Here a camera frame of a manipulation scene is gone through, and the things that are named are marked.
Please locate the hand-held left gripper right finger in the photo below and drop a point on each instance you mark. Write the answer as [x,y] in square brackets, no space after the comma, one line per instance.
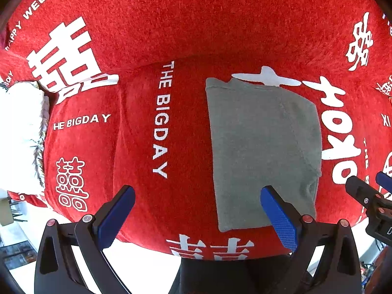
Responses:
[280,217]

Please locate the red printed blanket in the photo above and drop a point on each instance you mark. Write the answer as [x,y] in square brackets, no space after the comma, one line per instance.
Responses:
[190,24]

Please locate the white fringed cloth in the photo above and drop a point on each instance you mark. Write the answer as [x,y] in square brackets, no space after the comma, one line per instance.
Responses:
[18,119]

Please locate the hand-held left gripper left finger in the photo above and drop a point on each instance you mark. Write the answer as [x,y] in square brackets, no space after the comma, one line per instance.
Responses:
[118,213]

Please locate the person's dark clothing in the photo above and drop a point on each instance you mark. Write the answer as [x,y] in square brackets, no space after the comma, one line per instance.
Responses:
[214,277]

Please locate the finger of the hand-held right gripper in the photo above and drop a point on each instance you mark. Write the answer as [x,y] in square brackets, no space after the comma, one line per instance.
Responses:
[385,182]
[363,193]

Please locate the grey sweater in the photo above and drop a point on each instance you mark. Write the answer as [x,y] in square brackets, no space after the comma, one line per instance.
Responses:
[260,147]

